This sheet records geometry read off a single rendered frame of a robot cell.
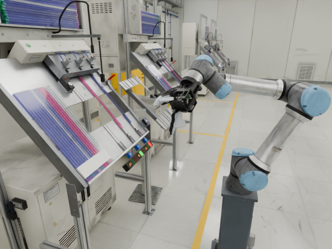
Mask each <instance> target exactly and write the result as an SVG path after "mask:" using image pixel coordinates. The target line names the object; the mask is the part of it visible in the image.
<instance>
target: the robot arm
mask: <svg viewBox="0 0 332 249"><path fill-rule="evenodd" d="M201 84H203V85H204V86H205V87H206V88H207V89H208V90H209V91H211V92H212V93H213V94H214V96H216V97H217V98H219V99H223V98H225V97H226V96H227V95H228V94H229V93H230V92H231V91H234V92H241V93H248V94H255V95H262V96H269V97H273V99H275V100H281V101H284V102H286V103H287V105H286V106H285V109H286V112H285V113H284V115H283V116H282V117H281V119H280V120H279V122H278V123H277V124H276V126H275V127H274V128H273V130H272V131H271V132H270V134H269V135H268V136H267V138H266V139H265V140H264V142H263V143H262V145H261V146H260V147H259V149H258V150H257V151H256V153H255V151H254V150H252V149H249V148H235V149H233V151H232V154H231V155H232V158H231V166H230V173H229V175H228V177H227V179H226V182H225V186H226V188H227V189H228V190H229V191H230V192H232V193H234V194H237V195H249V194H251V193H252V192H253V191H260V190H262V189H264V188H265V187H266V186H267V184H268V177H267V176H268V174H269V173H270V172H271V165H272V163H273V162H274V161H275V159H276V158H277V157H278V156H279V155H280V153H281V152H282V151H283V150H284V148H285V147H286V146H287V144H288V143H289V142H290V141H291V139H292V138H293V137H294V135H295V134H296V133H297V132H298V130H299V129H300V128H301V127H302V125H303V124H304V123H305V122H310V121H311V120H312V119H313V118H314V117H315V116H319V115H322V114H323V113H325V112H326V111H327V110H328V108H329V106H330V104H331V96H330V94H329V92H328V91H327V90H326V89H324V88H322V87H321V86H319V85H314V84H310V83H307V82H303V81H288V80H277V81H271V80H264V79H257V78H250V77H243V76H236V75H230V74H222V73H218V72H217V71H216V70H215V69H214V68H213V61H212V59H211V58H210V57H209V56H208V55H200V56H198V57H197V59H196V60H195V61H194V62H193V64H192V65H191V67H190V68H189V70H188V71H187V72H186V74H185V75H184V77H183V78H182V81H181V82H180V85H179V86H176V87H174V88H171V89H169V90H166V91H164V92H161V93H159V94H158V98H157V99H156V101H155V102H154V104H153V105H152V106H153V107H155V106H158V105H159V104H161V105H165V104H167V103H169V104H170V105H171V109H175V112H173V113H172V115H171V123H170V128H169V131H170V135H173V133H174V132H175V129H176V128H179V127H184V126H185V125H186V122H185V121H184V120H183V119H182V112H183V113H187V112H188V113H191V112H192V111H193V109H194V108H195V106H196V104H197V101H196V97H195V95H196V93H197V91H201V90H202V87H201ZM193 105H194V107H193V109H192V110H191V108H192V106H193Z"/></svg>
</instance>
